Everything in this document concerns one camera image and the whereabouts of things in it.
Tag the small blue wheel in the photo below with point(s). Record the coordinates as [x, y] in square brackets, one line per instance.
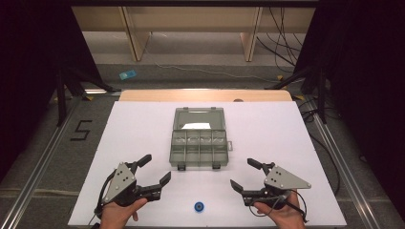
[199, 207]

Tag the blue card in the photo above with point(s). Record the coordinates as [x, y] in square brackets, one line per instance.
[128, 74]

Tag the clear plastic compartment box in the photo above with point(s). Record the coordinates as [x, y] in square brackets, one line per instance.
[199, 143]

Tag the aluminium floor rail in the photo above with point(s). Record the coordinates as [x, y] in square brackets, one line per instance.
[38, 171]
[347, 178]

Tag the white paper slip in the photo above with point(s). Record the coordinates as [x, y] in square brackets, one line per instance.
[196, 126]

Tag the wooden table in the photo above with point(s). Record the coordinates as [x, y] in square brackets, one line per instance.
[203, 94]

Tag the yellow tape piece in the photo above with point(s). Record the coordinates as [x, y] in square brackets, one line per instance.
[299, 97]
[89, 98]
[280, 77]

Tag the black metal stand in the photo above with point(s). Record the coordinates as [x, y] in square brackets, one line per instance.
[321, 95]
[60, 95]

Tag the person's right hand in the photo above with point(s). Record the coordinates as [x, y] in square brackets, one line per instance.
[283, 216]

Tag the black curtain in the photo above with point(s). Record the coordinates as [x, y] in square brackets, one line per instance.
[28, 63]
[366, 79]

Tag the wooden shelf unit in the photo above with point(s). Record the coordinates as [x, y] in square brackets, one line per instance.
[197, 19]

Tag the white board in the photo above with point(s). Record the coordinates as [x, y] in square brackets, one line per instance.
[270, 136]

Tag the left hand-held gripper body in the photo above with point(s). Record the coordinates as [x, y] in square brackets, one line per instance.
[121, 181]

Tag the person's left hand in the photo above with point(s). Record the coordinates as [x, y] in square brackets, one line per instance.
[119, 214]

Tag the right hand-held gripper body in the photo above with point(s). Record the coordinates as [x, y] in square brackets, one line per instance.
[281, 181]

